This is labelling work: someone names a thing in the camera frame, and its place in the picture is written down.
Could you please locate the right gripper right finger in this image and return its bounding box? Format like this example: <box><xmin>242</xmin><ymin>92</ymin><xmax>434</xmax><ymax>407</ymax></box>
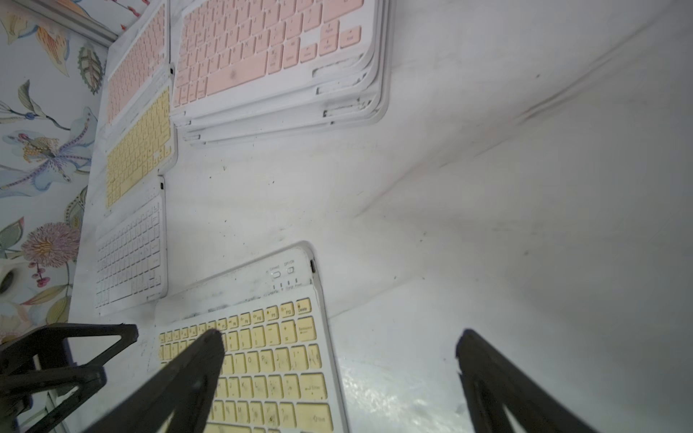
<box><xmin>456</xmin><ymin>328</ymin><xmax>594</xmax><ymax>432</ymax></box>

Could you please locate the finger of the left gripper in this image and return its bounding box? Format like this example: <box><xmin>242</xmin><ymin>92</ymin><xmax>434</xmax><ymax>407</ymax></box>
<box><xmin>1</xmin><ymin>323</ymin><xmax>139</xmax><ymax>373</ymax></box>
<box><xmin>1</xmin><ymin>366</ymin><xmax>106</xmax><ymax>432</ymax></box>

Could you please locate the yellow keyboard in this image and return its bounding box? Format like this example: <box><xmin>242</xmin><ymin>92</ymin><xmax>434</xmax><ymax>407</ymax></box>
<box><xmin>104</xmin><ymin>81</ymin><xmax>178</xmax><ymax>217</ymax></box>
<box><xmin>154</xmin><ymin>242</ymin><xmax>349</xmax><ymax>432</ymax></box>
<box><xmin>183</xmin><ymin>0</ymin><xmax>393</xmax><ymax>146</ymax></box>

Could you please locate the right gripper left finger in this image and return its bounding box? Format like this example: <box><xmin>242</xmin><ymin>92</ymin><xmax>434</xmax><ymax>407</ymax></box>
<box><xmin>87</xmin><ymin>329</ymin><xmax>225</xmax><ymax>432</ymax></box>

